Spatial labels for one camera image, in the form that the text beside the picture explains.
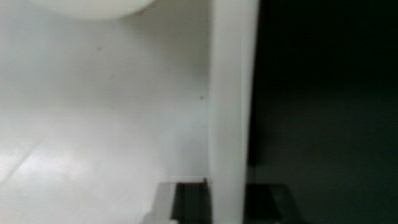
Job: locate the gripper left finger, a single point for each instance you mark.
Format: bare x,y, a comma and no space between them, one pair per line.
191,203

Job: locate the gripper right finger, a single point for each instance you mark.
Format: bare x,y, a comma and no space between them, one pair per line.
270,206

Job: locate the white square tabletop part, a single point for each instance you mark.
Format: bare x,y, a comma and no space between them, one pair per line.
124,105

